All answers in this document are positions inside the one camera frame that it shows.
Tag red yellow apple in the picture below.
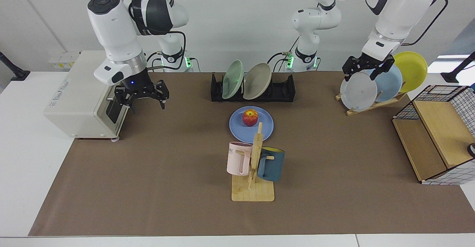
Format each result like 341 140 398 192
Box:
242 109 259 127

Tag light blue plate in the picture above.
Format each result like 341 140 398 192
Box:
366 61 403 103

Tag grey plate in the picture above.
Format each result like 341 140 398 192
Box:
340 71 378 112

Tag wooden plate rack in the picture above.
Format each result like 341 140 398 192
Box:
335 91 407 116

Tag yellow plate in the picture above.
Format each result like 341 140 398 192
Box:
389 51 428 93

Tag black dish rack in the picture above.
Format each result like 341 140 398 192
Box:
211 73 296 103

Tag pale green plate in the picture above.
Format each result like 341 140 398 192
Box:
222 60 245 100

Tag beige plate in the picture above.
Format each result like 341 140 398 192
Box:
243 63 272 100

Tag pale toaster oven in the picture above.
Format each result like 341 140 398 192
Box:
43 50 140 141

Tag black clamp stand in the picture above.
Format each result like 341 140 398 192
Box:
440 51 475 83
0 52 31 81

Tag brown table cloth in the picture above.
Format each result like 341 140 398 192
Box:
28 71 475 237

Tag pink cup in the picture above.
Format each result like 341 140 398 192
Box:
227 142 253 176

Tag dark blue cup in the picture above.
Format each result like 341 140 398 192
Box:
257 147 285 182

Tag wooden cup stand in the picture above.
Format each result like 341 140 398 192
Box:
232 122 275 202

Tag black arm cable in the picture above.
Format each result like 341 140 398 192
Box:
145 30 186 72
402 0 449 47

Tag white wall socket box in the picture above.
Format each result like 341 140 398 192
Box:
48 52 81 70

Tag wire basket with wooden floor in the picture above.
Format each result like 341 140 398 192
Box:
392 85 475 185

